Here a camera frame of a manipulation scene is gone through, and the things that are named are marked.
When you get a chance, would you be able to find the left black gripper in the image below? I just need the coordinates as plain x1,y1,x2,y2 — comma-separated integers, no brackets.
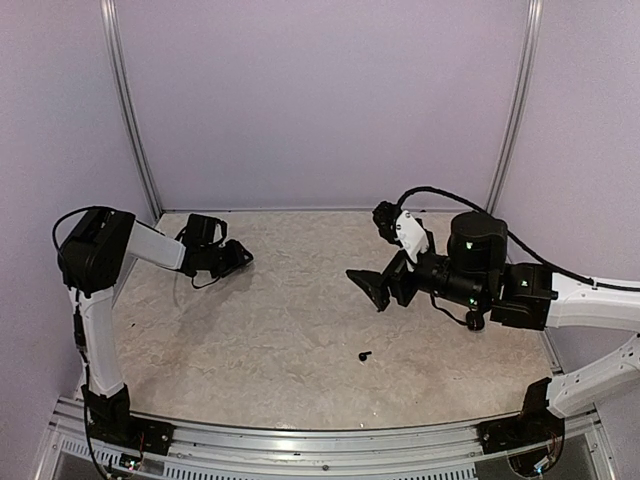
201,239,248,278

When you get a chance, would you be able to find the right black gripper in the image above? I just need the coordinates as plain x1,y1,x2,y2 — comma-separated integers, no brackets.
347,246,489,311

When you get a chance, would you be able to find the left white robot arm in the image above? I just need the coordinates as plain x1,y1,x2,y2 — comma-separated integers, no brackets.
51,206,254,445

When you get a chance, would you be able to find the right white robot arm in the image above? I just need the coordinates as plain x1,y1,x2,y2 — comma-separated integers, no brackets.
346,204,639,444

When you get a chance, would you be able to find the black earbud charging case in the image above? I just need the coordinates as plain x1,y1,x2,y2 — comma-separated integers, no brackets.
465,310,485,332

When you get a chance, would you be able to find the black earbud near front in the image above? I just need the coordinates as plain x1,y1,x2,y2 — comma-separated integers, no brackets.
358,351,372,362

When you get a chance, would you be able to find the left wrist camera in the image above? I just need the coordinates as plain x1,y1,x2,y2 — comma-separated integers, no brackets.
182,213,228,247

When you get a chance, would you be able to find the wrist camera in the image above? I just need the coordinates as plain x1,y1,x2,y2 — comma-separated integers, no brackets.
182,213,228,247
372,201,435,270

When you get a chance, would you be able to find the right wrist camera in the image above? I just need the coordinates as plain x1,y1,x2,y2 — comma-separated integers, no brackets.
372,201,435,270

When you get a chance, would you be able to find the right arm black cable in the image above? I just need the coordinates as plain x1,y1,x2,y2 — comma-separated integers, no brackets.
394,186,640,292

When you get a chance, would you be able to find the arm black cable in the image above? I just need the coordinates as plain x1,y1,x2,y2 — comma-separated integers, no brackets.
52,207,101,361
394,186,640,292

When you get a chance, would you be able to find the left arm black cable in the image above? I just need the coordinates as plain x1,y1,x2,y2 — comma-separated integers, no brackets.
52,207,101,361

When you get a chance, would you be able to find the front aluminium rail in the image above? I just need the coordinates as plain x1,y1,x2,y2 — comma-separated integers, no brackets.
34,394,640,480

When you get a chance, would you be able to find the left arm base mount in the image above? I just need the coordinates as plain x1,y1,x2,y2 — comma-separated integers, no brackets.
81,385,175,456

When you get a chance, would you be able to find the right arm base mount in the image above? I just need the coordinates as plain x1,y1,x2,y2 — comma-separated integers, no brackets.
476,377,565,454

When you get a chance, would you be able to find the left aluminium frame post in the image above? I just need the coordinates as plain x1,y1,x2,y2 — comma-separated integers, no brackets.
99,0,164,220

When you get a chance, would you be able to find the aluminium frame post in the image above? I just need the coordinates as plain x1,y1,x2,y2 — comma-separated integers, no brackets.
99,0,164,220
486,0,544,213

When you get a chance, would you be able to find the right aluminium frame post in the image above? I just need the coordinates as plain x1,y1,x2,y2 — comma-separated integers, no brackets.
486,0,544,213

